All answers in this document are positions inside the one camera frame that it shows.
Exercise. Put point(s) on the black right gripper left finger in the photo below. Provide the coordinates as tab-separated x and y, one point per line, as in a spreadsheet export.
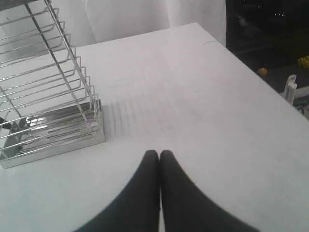
137	206

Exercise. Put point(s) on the orange round background object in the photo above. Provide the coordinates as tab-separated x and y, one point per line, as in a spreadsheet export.
262	71

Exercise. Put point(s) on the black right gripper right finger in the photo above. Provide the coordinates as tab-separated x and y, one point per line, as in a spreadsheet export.
186	208

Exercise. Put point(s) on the steel wire utensil rack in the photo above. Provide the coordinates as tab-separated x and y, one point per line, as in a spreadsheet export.
48	105

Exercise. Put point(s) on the white background frame piece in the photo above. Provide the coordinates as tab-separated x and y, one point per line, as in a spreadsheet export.
291	92

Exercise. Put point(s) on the white background curtain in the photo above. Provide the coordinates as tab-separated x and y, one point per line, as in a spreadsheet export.
95	21

